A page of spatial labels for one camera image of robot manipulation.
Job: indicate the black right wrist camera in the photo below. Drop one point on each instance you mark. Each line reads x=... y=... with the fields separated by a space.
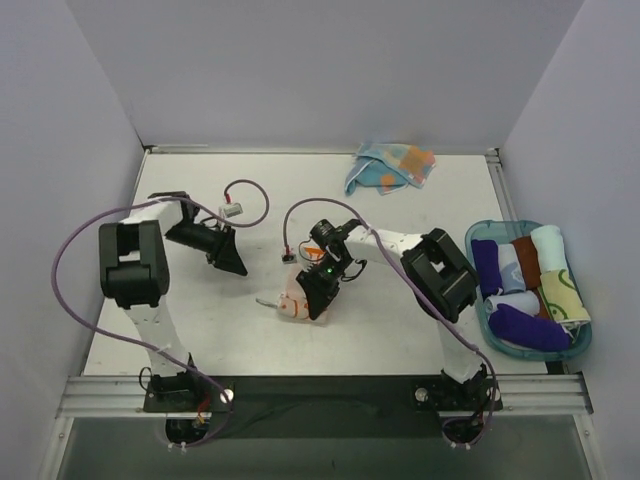
x=324 y=234

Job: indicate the mint white rolled towel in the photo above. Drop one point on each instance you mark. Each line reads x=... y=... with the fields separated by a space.
x=549 y=244

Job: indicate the light blue rolled towel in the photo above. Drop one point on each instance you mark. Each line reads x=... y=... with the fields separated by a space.
x=510 y=269

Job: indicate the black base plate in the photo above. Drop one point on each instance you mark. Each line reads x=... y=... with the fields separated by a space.
x=328 y=407

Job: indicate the grey towel hang loop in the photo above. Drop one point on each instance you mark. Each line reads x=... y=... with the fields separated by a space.
x=266 y=303

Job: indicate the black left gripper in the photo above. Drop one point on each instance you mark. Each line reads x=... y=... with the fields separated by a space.
x=220 y=245

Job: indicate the purple rolled towel front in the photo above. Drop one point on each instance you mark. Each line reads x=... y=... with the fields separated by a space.
x=522 y=329

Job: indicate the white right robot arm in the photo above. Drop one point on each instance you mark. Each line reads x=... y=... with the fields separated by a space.
x=441 y=278

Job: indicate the cream green rolled towel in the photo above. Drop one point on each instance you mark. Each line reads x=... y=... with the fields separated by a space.
x=562 y=299

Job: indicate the blue orange patterned towel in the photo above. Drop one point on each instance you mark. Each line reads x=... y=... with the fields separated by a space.
x=389 y=167

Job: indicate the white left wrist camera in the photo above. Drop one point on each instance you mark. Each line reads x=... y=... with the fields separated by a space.
x=230 y=210

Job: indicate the purple rolled towel back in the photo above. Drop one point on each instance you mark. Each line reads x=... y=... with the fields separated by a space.
x=486 y=259

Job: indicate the orange flower pattern towel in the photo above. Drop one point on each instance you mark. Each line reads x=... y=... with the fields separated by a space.
x=292 y=302

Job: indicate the brown rolled towel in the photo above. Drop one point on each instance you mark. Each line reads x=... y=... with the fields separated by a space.
x=528 y=259

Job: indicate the purple rolled towel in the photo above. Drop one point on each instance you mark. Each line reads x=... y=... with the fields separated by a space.
x=486 y=259
x=522 y=329

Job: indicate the aluminium front rail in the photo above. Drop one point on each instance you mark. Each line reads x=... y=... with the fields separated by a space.
x=521 y=395

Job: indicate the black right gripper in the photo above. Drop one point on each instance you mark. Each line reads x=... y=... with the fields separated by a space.
x=320 y=288

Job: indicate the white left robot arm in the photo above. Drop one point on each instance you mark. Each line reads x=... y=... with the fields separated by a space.
x=134 y=272

